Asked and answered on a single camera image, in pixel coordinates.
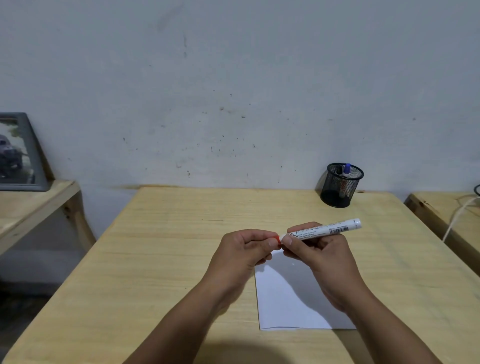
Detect person's left hand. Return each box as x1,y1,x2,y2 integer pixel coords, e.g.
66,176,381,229
202,229,281,299

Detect person's right forearm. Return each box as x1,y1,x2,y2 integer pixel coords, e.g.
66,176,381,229
335,287,444,364

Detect white paper sheet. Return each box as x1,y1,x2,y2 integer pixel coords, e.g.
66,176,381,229
254,249,357,331

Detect person's right hand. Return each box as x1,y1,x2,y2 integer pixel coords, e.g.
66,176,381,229
280,222,371,314

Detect white cable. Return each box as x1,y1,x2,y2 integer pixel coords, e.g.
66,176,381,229
442,195,480,244

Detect blue capped marker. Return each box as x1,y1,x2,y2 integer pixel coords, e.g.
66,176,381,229
339,163,352,199

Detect wooden side table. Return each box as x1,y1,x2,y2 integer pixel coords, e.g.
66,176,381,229
404,191,480,279
0,180,97,258

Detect person's left forearm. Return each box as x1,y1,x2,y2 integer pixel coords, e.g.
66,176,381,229
123,269,241,364

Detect black mesh pen holder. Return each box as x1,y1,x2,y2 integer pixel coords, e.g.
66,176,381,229
320,162,365,209

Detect grey picture frame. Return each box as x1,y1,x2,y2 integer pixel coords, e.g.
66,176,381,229
0,112,51,192

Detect white marker with red cap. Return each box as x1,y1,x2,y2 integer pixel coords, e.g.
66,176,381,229
275,218,363,248

